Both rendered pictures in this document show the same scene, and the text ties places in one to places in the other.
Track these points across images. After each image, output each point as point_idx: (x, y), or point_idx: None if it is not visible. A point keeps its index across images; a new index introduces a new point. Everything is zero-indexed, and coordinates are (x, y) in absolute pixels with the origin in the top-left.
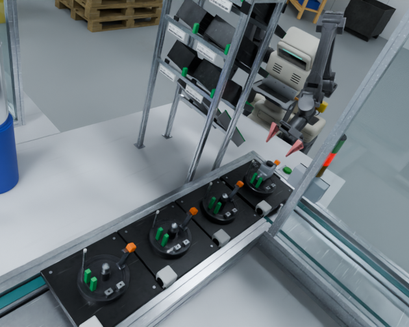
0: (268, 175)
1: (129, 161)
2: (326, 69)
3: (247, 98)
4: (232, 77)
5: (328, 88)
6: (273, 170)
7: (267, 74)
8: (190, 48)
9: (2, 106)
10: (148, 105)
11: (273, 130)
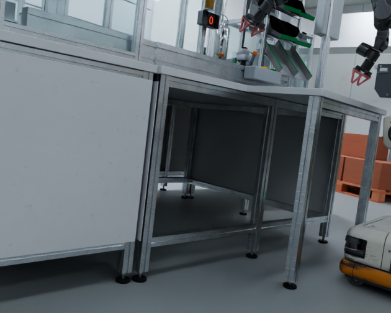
0: (239, 55)
1: None
2: (371, 0)
3: (266, 21)
4: (364, 66)
5: (373, 17)
6: (244, 54)
7: (283, 5)
8: (294, 26)
9: (216, 53)
10: (271, 66)
11: (255, 27)
